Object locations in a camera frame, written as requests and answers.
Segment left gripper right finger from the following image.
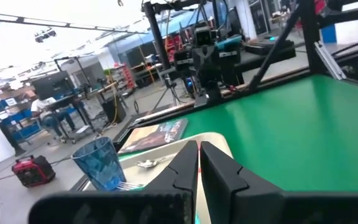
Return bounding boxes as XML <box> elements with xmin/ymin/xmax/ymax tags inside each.
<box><xmin>200</xmin><ymin>141</ymin><xmax>358</xmax><ymax>224</ymax></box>

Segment green table mat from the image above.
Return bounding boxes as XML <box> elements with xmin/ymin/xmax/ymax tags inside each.
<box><xmin>118</xmin><ymin>73</ymin><xmax>358</xmax><ymax>193</ymax></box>

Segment black tripod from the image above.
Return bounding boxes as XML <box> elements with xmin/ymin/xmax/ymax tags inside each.
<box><xmin>149</xmin><ymin>73</ymin><xmax>185</xmax><ymax>113</ymax></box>

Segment blue faceted plastic cup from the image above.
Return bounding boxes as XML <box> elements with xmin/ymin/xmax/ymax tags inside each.
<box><xmin>70</xmin><ymin>136</ymin><xmax>127</xmax><ymax>192</ymax></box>

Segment black aluminium rig frame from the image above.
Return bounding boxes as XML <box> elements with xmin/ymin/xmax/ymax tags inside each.
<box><xmin>0</xmin><ymin>0</ymin><xmax>358</xmax><ymax>147</ymax></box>

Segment red black generator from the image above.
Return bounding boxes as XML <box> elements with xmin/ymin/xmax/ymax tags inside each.
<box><xmin>11</xmin><ymin>154</ymin><xmax>57</xmax><ymax>189</ymax></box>

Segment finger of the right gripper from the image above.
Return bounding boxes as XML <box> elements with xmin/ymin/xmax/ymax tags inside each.
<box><xmin>194</xmin><ymin>82</ymin><xmax>213</xmax><ymax>108</ymax></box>
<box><xmin>211</xmin><ymin>81</ymin><xmax>223</xmax><ymax>105</ymax></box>

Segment black computer tower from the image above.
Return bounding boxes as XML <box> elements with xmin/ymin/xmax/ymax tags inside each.
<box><xmin>100</xmin><ymin>97</ymin><xmax>127</xmax><ymax>124</ymax></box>

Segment black desk monitor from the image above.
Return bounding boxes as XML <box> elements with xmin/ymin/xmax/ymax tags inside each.
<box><xmin>30</xmin><ymin>70</ymin><xmax>76</xmax><ymax>101</ymax></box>

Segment person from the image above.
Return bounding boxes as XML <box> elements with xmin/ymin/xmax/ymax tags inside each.
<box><xmin>30</xmin><ymin>96</ymin><xmax>78</xmax><ymax>140</ymax></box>

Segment metal fork orange handle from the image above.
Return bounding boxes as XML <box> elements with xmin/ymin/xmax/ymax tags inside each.
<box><xmin>115</xmin><ymin>180</ymin><xmax>146</xmax><ymax>192</ymax></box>

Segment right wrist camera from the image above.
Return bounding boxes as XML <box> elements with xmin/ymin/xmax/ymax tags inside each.
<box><xmin>194</xmin><ymin>26</ymin><xmax>213</xmax><ymax>48</ymax></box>

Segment black work desk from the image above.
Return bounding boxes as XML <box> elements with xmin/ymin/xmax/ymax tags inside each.
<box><xmin>44</xmin><ymin>80</ymin><xmax>119</xmax><ymax>134</ymax></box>

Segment beige plastic tray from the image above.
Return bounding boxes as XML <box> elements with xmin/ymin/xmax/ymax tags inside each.
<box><xmin>81</xmin><ymin>131</ymin><xmax>234</xmax><ymax>224</ymax></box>

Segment teal plastic item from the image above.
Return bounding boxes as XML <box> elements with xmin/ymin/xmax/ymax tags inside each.
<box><xmin>215</xmin><ymin>34</ymin><xmax>242</xmax><ymax>53</ymax></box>

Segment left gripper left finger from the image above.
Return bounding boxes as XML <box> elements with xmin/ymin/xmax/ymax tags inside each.
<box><xmin>27</xmin><ymin>140</ymin><xmax>200</xmax><ymax>224</ymax></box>

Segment blue storage bins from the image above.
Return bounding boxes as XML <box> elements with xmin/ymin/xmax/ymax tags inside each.
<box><xmin>0</xmin><ymin>96</ymin><xmax>43</xmax><ymax>142</ymax></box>

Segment metal spoon orange handle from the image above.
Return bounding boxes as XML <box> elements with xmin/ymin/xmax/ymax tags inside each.
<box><xmin>135</xmin><ymin>155</ymin><xmax>175</xmax><ymax>169</ymax></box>

